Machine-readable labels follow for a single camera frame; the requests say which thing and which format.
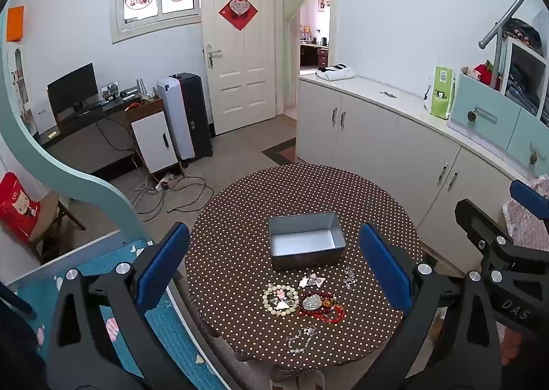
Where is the wooden chair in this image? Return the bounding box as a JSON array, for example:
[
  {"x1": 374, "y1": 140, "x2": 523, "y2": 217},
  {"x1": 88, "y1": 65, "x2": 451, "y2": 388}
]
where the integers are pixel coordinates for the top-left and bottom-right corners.
[{"x1": 29, "y1": 189, "x2": 86, "y2": 263}]

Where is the dark clothing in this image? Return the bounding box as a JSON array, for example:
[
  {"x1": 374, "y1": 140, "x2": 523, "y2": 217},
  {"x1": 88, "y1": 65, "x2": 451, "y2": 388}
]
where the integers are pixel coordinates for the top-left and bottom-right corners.
[{"x1": 0, "y1": 281, "x2": 49, "y2": 390}]

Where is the teal drawer unit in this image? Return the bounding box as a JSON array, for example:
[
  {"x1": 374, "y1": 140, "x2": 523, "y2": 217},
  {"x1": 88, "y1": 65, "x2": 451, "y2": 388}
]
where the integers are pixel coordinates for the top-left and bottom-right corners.
[{"x1": 447, "y1": 73, "x2": 549, "y2": 168}]

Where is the folded white cloth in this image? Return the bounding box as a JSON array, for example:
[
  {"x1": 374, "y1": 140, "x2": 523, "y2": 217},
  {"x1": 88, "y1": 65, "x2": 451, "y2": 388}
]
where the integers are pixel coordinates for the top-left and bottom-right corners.
[{"x1": 316, "y1": 64, "x2": 356, "y2": 81}]

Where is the grey metal tin box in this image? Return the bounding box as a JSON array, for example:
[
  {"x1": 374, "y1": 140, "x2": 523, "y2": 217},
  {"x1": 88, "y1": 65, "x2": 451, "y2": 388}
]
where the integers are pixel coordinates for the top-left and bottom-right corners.
[{"x1": 268, "y1": 212, "x2": 347, "y2": 271}]

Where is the orange box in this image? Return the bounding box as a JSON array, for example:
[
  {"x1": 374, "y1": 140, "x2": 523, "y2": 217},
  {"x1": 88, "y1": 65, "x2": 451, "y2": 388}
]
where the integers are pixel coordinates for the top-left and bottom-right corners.
[{"x1": 6, "y1": 6, "x2": 25, "y2": 43}]

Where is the red bead necklace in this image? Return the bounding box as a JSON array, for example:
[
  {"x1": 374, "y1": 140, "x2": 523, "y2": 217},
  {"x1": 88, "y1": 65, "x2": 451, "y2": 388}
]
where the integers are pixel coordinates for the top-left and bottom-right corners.
[{"x1": 299, "y1": 291, "x2": 346, "y2": 324}]

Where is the grey metal rail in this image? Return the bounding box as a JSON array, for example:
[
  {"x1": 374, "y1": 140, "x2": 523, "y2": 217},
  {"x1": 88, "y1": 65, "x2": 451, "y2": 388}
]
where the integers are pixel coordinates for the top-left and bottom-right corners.
[{"x1": 478, "y1": 0, "x2": 535, "y2": 79}]

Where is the dark low desk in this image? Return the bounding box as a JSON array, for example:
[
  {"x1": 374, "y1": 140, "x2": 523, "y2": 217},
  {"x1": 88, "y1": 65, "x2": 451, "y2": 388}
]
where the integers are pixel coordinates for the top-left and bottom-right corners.
[{"x1": 36, "y1": 94, "x2": 144, "y2": 178}]

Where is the red plush toy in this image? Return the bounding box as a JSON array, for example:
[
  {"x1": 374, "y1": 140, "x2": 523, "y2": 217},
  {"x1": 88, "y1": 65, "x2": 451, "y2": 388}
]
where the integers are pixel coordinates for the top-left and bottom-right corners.
[{"x1": 461, "y1": 60, "x2": 502, "y2": 86}]

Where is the white shelf with folded clothes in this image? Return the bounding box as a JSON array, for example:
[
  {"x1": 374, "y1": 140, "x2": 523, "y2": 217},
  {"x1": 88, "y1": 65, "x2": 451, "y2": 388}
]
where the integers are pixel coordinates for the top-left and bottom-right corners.
[{"x1": 500, "y1": 18, "x2": 549, "y2": 117}]

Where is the white and black air purifier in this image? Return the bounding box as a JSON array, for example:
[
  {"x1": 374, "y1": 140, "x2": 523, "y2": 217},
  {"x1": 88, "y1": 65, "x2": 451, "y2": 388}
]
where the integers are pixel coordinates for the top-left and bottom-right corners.
[{"x1": 170, "y1": 73, "x2": 214, "y2": 160}]

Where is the red diamond door decoration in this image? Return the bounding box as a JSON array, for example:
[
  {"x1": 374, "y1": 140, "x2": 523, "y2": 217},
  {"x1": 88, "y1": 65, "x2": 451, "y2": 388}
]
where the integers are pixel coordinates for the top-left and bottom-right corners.
[{"x1": 218, "y1": 0, "x2": 258, "y2": 32}]

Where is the round table with dotted cloth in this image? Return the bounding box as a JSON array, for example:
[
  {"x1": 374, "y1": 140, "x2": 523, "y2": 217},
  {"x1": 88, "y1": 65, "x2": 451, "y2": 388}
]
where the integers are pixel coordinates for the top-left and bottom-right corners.
[{"x1": 184, "y1": 164, "x2": 425, "y2": 370}]

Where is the black computer monitor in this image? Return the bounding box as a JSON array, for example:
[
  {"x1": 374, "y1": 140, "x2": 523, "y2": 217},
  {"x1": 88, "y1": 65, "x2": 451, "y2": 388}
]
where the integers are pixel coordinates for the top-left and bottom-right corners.
[{"x1": 47, "y1": 63, "x2": 99, "y2": 117}]

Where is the green paper bag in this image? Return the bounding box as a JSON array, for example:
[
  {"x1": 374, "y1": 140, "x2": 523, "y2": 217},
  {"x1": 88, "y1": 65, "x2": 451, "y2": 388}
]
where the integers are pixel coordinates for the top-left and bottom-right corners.
[{"x1": 424, "y1": 65, "x2": 456, "y2": 119}]

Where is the tangle of floor cables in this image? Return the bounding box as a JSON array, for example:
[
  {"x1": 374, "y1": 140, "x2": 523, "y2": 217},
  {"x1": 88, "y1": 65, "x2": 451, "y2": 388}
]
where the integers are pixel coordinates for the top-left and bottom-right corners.
[{"x1": 130, "y1": 145, "x2": 215, "y2": 222}]

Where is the teal curved bed frame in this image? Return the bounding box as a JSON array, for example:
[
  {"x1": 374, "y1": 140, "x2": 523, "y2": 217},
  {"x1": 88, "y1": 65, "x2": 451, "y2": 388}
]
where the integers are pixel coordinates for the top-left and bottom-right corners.
[{"x1": 0, "y1": 8, "x2": 152, "y2": 284}]

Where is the small white door cabinet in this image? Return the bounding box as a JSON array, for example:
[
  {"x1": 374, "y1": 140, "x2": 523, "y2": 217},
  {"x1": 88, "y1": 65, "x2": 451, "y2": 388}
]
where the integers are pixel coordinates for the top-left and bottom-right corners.
[{"x1": 124, "y1": 99, "x2": 184, "y2": 177}]

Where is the blue quilt with pink print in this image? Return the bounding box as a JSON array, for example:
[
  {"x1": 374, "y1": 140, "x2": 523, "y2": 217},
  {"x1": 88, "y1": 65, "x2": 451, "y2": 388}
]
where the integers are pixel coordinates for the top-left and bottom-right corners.
[{"x1": 12, "y1": 239, "x2": 226, "y2": 390}]

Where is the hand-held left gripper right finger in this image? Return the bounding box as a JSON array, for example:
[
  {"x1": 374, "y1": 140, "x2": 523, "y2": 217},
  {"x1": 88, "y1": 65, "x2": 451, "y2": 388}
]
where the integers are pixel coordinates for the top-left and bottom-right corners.
[{"x1": 358, "y1": 223, "x2": 502, "y2": 390}]

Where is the red printed bag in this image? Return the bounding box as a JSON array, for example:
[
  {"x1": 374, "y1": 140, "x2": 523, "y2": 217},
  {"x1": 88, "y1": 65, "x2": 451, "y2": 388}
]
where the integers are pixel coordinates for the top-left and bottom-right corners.
[{"x1": 0, "y1": 172, "x2": 44, "y2": 241}]

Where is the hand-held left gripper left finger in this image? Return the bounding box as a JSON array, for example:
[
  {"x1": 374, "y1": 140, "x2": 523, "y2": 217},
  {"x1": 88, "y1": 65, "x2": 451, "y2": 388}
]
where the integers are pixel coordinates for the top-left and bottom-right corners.
[{"x1": 45, "y1": 222, "x2": 191, "y2": 390}]

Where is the white panel door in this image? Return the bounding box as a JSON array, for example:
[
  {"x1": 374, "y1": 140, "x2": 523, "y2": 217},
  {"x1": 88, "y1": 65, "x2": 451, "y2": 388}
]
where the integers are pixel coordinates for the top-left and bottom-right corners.
[{"x1": 199, "y1": 0, "x2": 284, "y2": 136}]

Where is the long white sideboard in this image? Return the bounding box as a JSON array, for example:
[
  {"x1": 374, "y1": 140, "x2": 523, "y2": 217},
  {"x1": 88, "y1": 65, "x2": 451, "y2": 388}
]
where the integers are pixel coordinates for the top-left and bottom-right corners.
[{"x1": 297, "y1": 72, "x2": 528, "y2": 276}]

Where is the white bead bracelet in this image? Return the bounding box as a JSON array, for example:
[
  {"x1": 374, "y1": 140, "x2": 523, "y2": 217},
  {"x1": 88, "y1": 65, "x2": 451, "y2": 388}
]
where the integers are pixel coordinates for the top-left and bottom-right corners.
[{"x1": 262, "y1": 284, "x2": 300, "y2": 316}]

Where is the pink checkered cloth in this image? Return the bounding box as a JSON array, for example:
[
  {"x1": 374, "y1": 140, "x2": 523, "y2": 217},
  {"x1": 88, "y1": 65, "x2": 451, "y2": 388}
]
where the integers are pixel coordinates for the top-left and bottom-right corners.
[{"x1": 500, "y1": 175, "x2": 549, "y2": 253}]

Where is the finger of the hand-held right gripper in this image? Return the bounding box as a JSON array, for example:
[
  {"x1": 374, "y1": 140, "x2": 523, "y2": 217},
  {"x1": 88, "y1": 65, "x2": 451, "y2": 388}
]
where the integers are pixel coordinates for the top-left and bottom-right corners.
[
  {"x1": 509, "y1": 179, "x2": 549, "y2": 221},
  {"x1": 455, "y1": 199, "x2": 513, "y2": 251}
]

